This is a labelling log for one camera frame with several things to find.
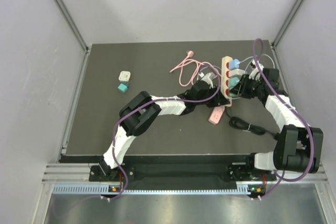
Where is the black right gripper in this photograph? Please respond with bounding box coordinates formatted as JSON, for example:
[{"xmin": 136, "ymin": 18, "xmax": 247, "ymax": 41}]
[{"xmin": 229, "ymin": 74, "xmax": 264, "ymax": 99}]

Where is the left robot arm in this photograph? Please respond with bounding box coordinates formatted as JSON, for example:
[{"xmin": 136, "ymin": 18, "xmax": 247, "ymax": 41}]
[{"xmin": 98, "ymin": 80, "xmax": 232, "ymax": 180}]

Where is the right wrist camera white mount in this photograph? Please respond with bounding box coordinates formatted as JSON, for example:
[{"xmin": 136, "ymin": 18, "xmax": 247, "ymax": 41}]
[{"xmin": 249, "ymin": 60, "xmax": 264, "ymax": 81}]

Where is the light teal usb charger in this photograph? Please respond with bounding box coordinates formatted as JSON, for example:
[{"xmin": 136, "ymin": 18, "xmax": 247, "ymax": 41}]
[{"xmin": 228, "ymin": 77, "xmax": 240, "ymax": 89}]

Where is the blue usb charger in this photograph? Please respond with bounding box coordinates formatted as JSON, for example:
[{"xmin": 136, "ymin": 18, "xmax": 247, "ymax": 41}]
[{"xmin": 228, "ymin": 59, "xmax": 240, "ymax": 70}]

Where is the light blue usb cable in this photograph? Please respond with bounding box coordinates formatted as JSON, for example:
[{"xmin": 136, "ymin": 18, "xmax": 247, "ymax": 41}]
[{"xmin": 238, "ymin": 54, "xmax": 276, "ymax": 70}]

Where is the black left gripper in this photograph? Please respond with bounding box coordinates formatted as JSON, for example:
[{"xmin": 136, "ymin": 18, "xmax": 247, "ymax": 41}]
[{"xmin": 194, "ymin": 83, "xmax": 229, "ymax": 107}]

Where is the slotted grey cable duct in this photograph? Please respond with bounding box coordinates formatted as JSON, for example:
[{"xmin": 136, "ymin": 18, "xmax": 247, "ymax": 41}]
[{"xmin": 52, "ymin": 183, "xmax": 262, "ymax": 196}]

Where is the black power cord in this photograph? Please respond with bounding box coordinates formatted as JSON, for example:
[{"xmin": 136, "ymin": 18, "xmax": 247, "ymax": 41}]
[{"xmin": 225, "ymin": 108, "xmax": 279, "ymax": 138}]

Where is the beige red power strip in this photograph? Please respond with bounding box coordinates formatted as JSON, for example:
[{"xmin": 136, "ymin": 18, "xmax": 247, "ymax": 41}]
[{"xmin": 220, "ymin": 56, "xmax": 232, "ymax": 107}]

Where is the white square plug adapter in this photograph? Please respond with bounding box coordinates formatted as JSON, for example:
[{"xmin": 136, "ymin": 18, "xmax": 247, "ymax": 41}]
[{"xmin": 118, "ymin": 71, "xmax": 131, "ymax": 83}]

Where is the pink power strip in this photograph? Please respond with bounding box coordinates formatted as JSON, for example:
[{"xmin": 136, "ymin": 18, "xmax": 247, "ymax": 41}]
[{"xmin": 208, "ymin": 106, "xmax": 225, "ymax": 124}]

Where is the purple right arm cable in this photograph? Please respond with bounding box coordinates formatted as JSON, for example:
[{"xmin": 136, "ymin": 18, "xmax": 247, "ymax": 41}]
[{"xmin": 251, "ymin": 38, "xmax": 316, "ymax": 200}]

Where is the aluminium frame rail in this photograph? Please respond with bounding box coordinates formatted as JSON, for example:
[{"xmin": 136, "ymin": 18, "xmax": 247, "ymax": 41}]
[{"xmin": 41, "ymin": 162, "xmax": 329, "ymax": 190}]

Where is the pink power cord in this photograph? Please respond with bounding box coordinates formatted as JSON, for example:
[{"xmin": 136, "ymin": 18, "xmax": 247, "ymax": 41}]
[{"xmin": 170, "ymin": 56, "xmax": 213, "ymax": 87}]

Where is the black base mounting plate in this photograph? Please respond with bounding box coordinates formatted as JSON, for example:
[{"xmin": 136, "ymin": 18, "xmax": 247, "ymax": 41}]
[{"xmin": 89, "ymin": 154, "xmax": 276, "ymax": 189}]

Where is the white usb charger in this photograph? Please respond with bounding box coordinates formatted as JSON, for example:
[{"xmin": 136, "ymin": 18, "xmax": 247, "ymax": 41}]
[{"xmin": 229, "ymin": 69, "xmax": 246, "ymax": 78}]

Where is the pink round wall plug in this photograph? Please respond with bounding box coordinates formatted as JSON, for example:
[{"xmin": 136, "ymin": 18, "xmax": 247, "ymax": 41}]
[{"xmin": 186, "ymin": 50, "xmax": 194, "ymax": 58}]

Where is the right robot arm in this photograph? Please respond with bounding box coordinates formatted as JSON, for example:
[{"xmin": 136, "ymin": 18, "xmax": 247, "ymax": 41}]
[{"xmin": 231, "ymin": 68, "xmax": 323, "ymax": 180}]

